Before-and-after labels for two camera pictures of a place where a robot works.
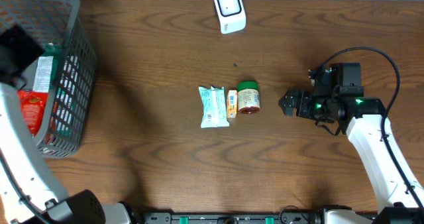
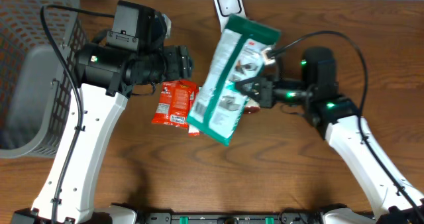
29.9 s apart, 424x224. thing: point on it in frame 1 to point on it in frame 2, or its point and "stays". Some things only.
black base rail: x=233 y=218 stays
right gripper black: x=305 y=97 to x=267 y=87
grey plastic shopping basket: x=49 y=14 stays
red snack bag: x=33 y=104 to x=175 y=103
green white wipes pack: x=48 y=67 to x=238 y=53
